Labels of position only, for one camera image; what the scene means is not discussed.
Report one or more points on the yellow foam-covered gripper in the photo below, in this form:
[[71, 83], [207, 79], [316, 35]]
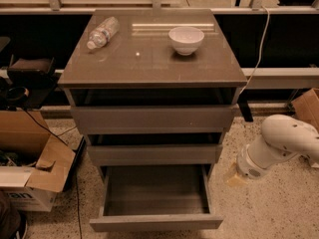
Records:
[[249, 168]]

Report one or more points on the grey bottom drawer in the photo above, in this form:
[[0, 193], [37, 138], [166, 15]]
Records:
[[156, 198]]

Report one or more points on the grey drawer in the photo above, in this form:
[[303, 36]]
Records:
[[156, 148], [156, 198], [111, 111]]

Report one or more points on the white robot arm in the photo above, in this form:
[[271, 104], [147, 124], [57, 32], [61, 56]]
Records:
[[281, 138]]

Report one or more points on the grey middle drawer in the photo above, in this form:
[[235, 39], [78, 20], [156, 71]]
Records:
[[156, 148]]

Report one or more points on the grey top drawer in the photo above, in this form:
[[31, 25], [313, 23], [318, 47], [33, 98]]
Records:
[[111, 111]]

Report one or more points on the grey drawer cabinet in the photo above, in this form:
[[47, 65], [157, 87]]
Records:
[[140, 56]]

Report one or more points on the cardboard box right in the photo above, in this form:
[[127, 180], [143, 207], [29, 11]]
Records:
[[307, 107]]

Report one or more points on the white ceramic bowl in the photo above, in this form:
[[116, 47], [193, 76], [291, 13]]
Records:
[[185, 40]]

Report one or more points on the clear plastic water bottle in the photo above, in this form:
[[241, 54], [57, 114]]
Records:
[[102, 35]]

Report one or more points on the open cardboard box left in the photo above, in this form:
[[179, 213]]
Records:
[[35, 164]]

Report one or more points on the dark shoe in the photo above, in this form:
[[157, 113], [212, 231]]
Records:
[[13, 224]]

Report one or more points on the black round device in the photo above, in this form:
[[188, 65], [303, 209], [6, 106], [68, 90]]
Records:
[[13, 98]]

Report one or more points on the black tray on stand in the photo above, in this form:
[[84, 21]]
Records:
[[37, 70]]

